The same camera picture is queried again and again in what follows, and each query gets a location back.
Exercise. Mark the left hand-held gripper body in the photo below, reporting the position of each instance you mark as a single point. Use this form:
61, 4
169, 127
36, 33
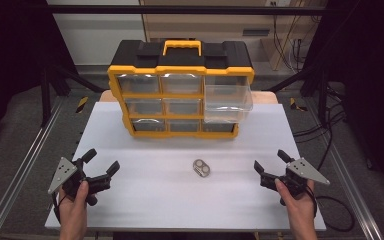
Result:
64, 171

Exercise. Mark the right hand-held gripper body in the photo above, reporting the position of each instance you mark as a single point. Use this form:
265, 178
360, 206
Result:
300, 173

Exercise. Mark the small metal two-disc part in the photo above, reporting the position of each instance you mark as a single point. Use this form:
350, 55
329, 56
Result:
201, 168

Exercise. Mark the clear plastic organizer drawer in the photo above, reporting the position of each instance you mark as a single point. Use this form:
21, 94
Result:
228, 98

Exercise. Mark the yellow black organizer cabinet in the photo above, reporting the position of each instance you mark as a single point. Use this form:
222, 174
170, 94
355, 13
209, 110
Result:
180, 55

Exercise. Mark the person's right hand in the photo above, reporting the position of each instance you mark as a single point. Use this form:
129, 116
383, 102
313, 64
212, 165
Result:
296, 206

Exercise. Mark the person's left hand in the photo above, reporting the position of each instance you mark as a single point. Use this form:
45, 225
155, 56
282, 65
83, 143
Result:
73, 206

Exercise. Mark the yellow black hazard tape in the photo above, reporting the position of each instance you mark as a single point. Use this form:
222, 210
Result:
82, 104
295, 104

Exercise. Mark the black metal stand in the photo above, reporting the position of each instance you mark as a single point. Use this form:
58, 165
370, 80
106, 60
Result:
46, 96
323, 96

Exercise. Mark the grid of small clear drawers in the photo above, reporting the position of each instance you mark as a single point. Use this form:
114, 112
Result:
140, 84

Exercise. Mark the black curtain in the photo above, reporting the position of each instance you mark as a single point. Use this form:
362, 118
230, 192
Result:
10, 60
373, 83

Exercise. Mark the aluminium frame rail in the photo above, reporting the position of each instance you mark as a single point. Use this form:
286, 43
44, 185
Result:
356, 200
19, 173

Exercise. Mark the black horizontal frame bar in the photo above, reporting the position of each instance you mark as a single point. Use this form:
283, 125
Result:
180, 10

